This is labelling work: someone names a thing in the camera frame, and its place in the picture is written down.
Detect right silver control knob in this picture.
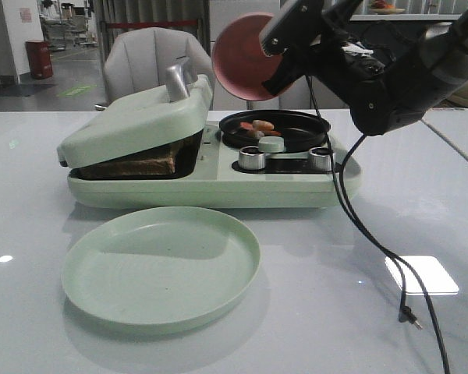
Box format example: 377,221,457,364
307,147,335,173

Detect mint green sandwich maker lid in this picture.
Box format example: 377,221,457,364
57,74,213,169

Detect bread slice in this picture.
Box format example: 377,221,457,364
76,139,197,180

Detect silver control knob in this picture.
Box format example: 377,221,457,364
238,146,266,171
307,147,335,173

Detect mint green breakfast maker base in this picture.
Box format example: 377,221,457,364
67,115,362,209

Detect white cabinet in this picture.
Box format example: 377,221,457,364
210,1,280,111

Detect left silver control knob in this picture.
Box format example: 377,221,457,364
238,146,266,171

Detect mint green round plate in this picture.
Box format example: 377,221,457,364
62,206,261,335

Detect black round frying pan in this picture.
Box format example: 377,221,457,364
219,110,331,152

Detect shrimp pieces in pan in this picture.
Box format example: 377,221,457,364
239,119,282,139

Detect red barrier belt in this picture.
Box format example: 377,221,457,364
103,19,200,30

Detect red trash bin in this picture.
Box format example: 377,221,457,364
25,40,53,79

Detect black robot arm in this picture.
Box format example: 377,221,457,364
259,1,468,136

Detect grey braided cable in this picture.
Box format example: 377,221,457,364
420,116,468,176

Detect fruit plate on counter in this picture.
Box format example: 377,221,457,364
369,0,405,15

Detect pink plastic bowl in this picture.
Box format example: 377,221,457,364
211,12,280,101

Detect black thin cable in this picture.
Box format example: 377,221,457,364
303,73,453,374

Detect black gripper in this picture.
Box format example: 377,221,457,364
259,0,429,136

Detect left beige upholstered chair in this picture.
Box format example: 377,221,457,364
103,27,215,111

